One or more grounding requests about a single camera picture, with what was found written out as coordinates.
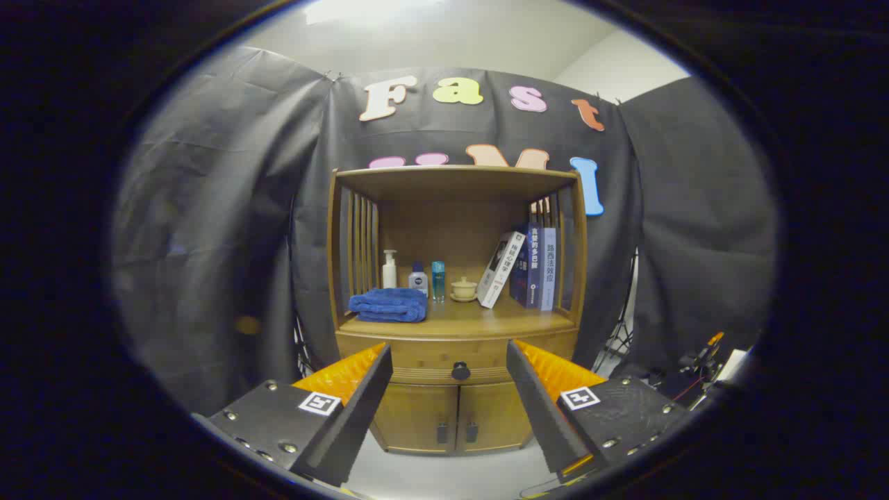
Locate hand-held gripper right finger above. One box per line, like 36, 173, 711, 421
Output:
506, 339, 692, 485

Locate black tripod stand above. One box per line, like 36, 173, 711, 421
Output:
590, 250, 640, 379

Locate black clamp orange tip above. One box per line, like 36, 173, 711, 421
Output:
677, 331, 725, 379

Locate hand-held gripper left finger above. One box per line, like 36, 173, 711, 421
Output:
191, 342, 394, 488

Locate blue folded towel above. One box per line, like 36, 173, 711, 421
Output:
348, 287, 429, 324

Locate wooden cabinet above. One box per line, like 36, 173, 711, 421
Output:
326, 165, 589, 457

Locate wooden cabinet door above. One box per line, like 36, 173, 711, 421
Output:
372, 384, 459, 456
457, 382, 534, 452

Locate white box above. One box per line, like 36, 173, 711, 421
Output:
715, 349, 749, 384

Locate wooden countertop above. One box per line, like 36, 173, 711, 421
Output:
338, 295, 577, 339

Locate wooden drawer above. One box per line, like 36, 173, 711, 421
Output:
335, 330, 579, 386

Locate white book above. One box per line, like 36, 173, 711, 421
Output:
476, 231, 526, 309

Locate dark blue book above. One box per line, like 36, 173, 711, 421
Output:
509, 222, 542, 308

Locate grey-blue book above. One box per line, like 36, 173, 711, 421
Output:
538, 226, 557, 311

